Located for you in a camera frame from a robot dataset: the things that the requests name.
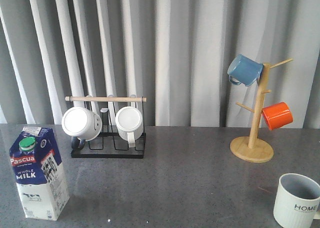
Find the blue white milk carton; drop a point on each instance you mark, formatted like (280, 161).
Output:
(39, 173)

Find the cream HOME mug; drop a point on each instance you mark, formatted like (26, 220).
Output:
(297, 201)

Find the white ribbed mug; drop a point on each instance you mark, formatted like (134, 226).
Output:
(129, 123)

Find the grey pleated curtain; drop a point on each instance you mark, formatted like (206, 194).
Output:
(173, 52)

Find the white smiley face mug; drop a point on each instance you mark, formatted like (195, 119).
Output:
(82, 125)

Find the blue enamel mug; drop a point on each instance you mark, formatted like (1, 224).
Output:
(243, 70)

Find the wooden mug tree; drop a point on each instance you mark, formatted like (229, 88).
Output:
(251, 148)

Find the orange enamel mug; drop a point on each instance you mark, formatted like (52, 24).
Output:
(277, 115)

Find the black wire mug rack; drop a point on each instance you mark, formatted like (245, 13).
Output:
(108, 144)

